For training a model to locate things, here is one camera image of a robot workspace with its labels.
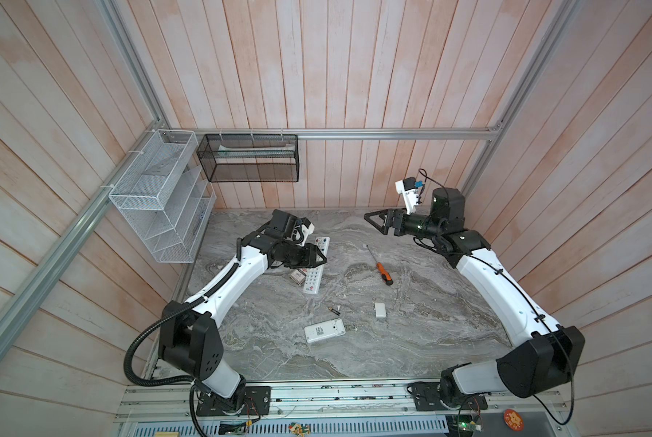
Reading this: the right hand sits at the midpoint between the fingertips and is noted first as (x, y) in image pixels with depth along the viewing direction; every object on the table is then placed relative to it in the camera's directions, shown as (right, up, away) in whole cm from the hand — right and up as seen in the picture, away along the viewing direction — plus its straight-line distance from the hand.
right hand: (373, 216), depth 73 cm
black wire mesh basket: (-42, +25, +31) cm, 58 cm away
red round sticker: (+37, -54, -2) cm, 66 cm away
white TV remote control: (-16, -16, +5) cm, 23 cm away
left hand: (-15, -14, +7) cm, 22 cm away
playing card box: (-22, -21, +25) cm, 39 cm away
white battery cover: (+6, -31, +18) cm, 36 cm away
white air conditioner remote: (-14, -36, +12) cm, 40 cm away
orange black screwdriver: (+9, -20, +25) cm, 33 cm away
